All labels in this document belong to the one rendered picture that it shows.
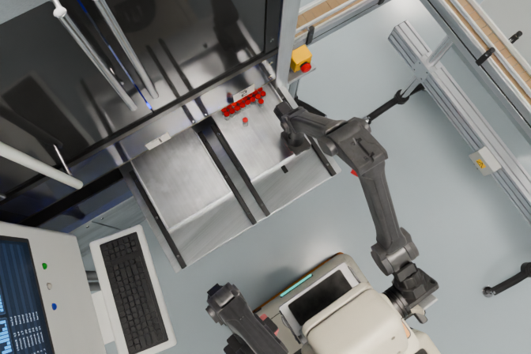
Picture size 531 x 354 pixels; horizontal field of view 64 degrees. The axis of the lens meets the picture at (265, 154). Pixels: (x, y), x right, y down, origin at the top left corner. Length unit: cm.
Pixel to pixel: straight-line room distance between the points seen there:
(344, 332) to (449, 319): 160
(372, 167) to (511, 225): 193
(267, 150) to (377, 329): 79
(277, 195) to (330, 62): 138
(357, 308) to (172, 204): 78
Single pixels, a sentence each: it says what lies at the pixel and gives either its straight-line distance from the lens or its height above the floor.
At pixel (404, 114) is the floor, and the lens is 271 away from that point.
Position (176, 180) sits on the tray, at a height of 88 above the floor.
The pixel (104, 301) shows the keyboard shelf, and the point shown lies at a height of 80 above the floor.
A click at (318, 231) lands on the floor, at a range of 244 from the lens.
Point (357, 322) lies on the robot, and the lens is 108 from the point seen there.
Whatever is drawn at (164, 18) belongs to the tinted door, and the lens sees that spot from 97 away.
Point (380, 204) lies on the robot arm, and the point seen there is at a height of 143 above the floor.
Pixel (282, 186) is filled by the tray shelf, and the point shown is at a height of 88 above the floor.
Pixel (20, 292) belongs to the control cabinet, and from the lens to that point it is 128.
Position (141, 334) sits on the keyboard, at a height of 83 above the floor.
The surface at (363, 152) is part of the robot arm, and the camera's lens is 95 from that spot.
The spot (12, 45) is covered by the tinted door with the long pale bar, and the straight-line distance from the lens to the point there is 88.
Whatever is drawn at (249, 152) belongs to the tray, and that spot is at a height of 88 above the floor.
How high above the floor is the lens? 240
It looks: 75 degrees down
